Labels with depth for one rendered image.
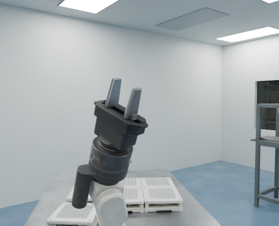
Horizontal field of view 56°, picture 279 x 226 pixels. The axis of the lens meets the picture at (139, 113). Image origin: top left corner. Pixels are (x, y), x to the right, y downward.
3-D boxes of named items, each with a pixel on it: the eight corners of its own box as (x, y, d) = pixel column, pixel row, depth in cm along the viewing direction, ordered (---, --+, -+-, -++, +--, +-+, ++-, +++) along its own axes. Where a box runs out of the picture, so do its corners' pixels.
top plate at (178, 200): (142, 190, 189) (142, 187, 188) (176, 189, 190) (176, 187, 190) (144, 204, 164) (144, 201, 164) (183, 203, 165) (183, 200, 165)
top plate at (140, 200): (107, 191, 187) (107, 188, 187) (141, 190, 188) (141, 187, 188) (105, 205, 163) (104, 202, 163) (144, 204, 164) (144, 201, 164)
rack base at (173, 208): (142, 197, 189) (142, 194, 189) (176, 196, 190) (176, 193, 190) (144, 211, 164) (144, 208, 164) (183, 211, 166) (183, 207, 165)
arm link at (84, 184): (136, 170, 56) (125, 210, 60) (117, 144, 64) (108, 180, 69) (84, 176, 50) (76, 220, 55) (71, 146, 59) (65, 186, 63)
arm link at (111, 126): (128, 130, 46) (115, 184, 51) (159, 120, 53) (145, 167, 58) (82, 102, 53) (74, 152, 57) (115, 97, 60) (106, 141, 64)
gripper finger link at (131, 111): (141, 86, 51) (133, 115, 53) (130, 88, 48) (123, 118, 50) (147, 89, 50) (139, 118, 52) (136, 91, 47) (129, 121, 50)
